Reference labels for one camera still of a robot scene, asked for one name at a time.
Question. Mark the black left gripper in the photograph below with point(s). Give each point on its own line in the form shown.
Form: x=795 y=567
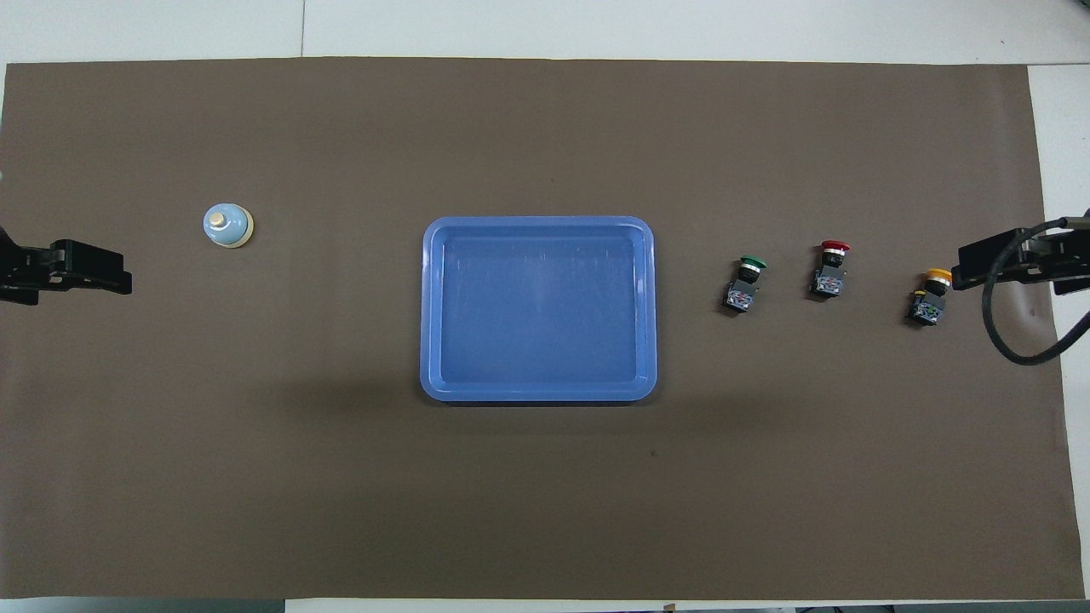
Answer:
x=34 y=266

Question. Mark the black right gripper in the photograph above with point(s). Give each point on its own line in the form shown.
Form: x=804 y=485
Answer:
x=1060 y=254

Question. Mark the yellow push button switch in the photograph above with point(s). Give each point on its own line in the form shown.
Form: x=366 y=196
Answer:
x=931 y=300

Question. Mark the red push button switch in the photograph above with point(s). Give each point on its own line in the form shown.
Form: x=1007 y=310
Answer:
x=830 y=271

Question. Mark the green push button switch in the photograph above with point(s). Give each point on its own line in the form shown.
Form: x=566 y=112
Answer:
x=746 y=285

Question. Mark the light blue service bell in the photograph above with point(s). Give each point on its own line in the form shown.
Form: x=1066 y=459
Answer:
x=227 y=226

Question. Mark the blue plastic tray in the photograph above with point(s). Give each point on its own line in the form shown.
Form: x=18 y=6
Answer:
x=538 y=311

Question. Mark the brown table mat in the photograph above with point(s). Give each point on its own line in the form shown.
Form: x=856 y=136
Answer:
x=341 y=477

